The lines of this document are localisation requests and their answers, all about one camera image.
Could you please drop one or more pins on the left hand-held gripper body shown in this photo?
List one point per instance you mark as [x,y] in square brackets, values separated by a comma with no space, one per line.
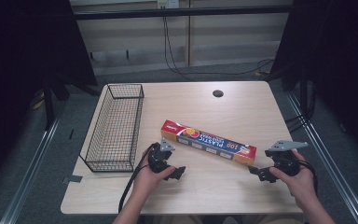
[158,157]

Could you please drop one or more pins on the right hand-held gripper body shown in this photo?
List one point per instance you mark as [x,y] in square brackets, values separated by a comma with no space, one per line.
[284,160]

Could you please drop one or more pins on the red and blue plastic wrap box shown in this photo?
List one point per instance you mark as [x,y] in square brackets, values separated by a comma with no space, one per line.
[208,141]

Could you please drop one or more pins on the person's left hand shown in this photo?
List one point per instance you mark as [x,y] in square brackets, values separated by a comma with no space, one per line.
[146,183]

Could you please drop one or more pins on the person's right hand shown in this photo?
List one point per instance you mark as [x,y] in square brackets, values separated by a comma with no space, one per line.
[303,186]

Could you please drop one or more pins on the grey tape piece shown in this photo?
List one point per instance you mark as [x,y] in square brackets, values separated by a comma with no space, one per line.
[72,179]

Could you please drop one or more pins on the black metal stand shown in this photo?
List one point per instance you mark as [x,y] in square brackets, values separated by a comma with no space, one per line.
[48,105]

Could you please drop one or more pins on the black curtain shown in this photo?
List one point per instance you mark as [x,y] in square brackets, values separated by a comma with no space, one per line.
[338,46]
[24,46]

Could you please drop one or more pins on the black horizontal metal bar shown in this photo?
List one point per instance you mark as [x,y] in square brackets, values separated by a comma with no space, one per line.
[180,12]

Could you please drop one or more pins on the silver floor rail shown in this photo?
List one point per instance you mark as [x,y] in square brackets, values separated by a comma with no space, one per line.
[28,177]
[332,174]

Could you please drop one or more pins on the white wall socket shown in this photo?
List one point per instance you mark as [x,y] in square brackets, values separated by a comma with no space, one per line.
[167,3]

